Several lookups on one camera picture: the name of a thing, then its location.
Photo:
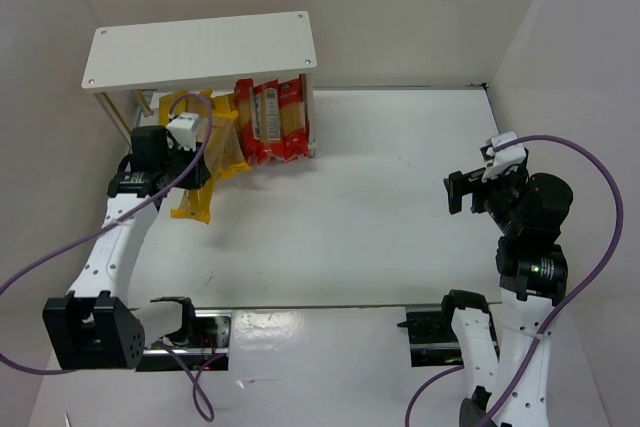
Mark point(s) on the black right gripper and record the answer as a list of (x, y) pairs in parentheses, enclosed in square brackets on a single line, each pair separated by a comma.
[(461, 192)]

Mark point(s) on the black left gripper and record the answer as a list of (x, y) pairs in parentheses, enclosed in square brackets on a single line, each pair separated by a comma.
[(195, 170)]

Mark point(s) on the yellow spaghetti bag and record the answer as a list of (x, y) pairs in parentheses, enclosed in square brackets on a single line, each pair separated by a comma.
[(233, 162), (199, 103), (195, 204), (169, 107)]

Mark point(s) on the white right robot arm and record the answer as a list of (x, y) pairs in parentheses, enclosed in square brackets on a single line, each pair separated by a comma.
[(507, 381)]

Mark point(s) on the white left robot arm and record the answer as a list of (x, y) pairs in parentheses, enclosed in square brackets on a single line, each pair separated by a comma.
[(92, 327)]

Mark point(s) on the white two-tier shelf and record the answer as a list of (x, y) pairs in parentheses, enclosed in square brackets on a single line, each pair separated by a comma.
[(148, 60)]

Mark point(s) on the red spaghetti bag left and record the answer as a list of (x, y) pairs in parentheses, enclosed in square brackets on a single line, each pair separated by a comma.
[(244, 103)]

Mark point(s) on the red spaghetti bag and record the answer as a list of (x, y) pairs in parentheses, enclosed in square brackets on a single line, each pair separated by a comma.
[(244, 103), (266, 106), (293, 120)]

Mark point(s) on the red spaghetti bag middle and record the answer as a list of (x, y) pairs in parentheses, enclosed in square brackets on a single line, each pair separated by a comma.
[(266, 106)]

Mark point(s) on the red spaghetti bag rightmost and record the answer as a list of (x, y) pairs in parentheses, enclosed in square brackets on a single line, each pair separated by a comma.
[(293, 120)]

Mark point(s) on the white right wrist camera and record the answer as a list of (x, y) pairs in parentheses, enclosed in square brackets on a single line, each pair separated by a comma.
[(500, 159)]

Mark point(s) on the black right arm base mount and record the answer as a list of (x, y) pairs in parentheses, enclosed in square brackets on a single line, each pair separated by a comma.
[(431, 342)]

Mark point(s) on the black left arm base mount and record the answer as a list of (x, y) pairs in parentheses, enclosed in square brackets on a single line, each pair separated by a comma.
[(206, 346)]

